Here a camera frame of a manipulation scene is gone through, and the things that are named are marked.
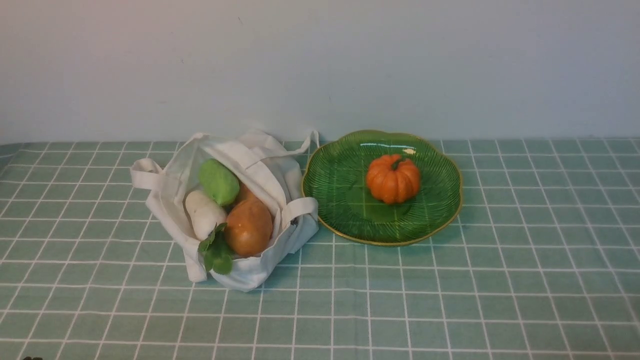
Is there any light green vegetable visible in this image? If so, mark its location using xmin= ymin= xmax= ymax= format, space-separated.
xmin=198 ymin=158 xmax=240 ymax=207

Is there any white cloth bag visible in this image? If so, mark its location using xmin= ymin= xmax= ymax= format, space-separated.
xmin=129 ymin=129 xmax=319 ymax=292

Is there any orange vegetable in bag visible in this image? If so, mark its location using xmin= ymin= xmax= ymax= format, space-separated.
xmin=234 ymin=182 xmax=257 ymax=205

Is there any green leaf-shaped glass plate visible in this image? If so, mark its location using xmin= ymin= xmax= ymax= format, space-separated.
xmin=302 ymin=129 xmax=463 ymax=247

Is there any small orange pumpkin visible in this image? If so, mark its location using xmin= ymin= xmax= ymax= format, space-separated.
xmin=365 ymin=153 xmax=422 ymax=205

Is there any brown potato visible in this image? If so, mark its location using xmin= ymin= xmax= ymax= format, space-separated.
xmin=224 ymin=197 xmax=274 ymax=258

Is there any white radish with leaves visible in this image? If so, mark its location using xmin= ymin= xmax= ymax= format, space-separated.
xmin=184 ymin=189 xmax=233 ymax=275

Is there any green checked tablecloth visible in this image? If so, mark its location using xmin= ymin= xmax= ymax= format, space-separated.
xmin=0 ymin=138 xmax=640 ymax=360

